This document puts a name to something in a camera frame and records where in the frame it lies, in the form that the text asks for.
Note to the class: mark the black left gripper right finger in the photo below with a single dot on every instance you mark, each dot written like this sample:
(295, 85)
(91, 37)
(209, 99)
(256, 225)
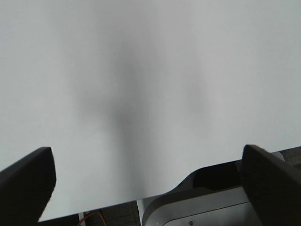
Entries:
(272, 186)

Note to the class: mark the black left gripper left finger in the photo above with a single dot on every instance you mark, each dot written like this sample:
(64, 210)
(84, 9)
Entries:
(26, 188)

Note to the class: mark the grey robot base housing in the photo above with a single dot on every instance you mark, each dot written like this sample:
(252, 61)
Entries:
(209, 196)

